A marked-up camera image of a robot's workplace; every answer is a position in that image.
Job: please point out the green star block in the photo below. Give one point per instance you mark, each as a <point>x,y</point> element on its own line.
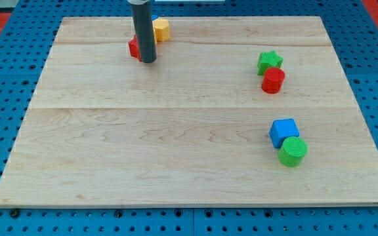
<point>268,60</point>

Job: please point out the wooden board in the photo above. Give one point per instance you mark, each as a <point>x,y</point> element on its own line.
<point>104,130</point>

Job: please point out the blue cube block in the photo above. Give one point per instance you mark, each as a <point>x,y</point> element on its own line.
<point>282,129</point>

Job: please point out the red block behind rod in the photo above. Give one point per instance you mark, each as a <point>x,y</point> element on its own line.
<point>134,49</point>

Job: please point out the red cylinder block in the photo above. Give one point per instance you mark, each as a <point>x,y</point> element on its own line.
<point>273,80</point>

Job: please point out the yellow hexagon block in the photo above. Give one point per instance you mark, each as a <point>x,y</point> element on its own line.
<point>162,29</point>

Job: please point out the green cylinder block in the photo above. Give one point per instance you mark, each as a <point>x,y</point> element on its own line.
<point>292,151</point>

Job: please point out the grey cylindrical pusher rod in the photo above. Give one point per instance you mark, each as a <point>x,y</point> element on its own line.
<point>141,11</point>

